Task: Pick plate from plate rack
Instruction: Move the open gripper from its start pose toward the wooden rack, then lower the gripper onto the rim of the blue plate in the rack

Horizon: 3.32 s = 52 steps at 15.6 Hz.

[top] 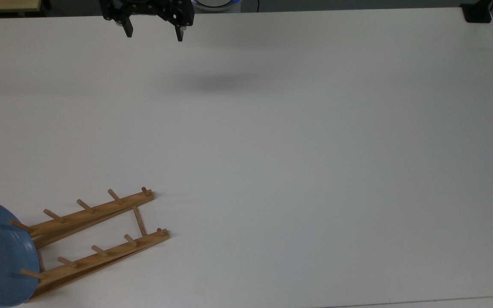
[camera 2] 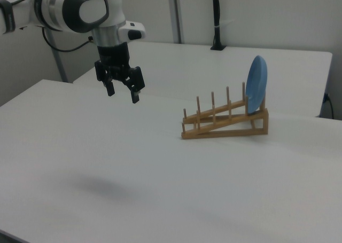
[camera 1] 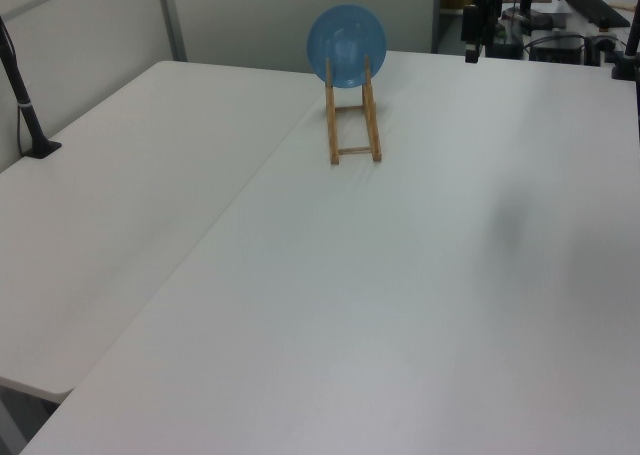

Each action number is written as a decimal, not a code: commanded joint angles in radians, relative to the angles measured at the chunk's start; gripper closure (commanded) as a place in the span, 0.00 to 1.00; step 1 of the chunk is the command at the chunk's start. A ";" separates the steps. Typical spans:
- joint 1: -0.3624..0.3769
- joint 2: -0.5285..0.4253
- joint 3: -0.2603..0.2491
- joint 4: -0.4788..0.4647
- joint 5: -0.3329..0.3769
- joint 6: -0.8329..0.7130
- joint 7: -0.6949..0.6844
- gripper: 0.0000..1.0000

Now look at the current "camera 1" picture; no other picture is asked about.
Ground blue round plate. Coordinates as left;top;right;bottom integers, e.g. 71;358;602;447
305;3;388;89

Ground wooden plate rack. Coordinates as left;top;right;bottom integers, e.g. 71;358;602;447
323;53;383;166

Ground black monitor stand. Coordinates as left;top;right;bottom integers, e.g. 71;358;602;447
501;0;555;32

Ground black electronics box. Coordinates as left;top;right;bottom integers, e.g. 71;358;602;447
528;34;587;64

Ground black computer keyboard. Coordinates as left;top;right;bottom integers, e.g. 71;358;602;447
561;0;632;27

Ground black camera stand pole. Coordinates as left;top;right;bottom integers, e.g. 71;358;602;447
609;8;640;81
0;14;63;158

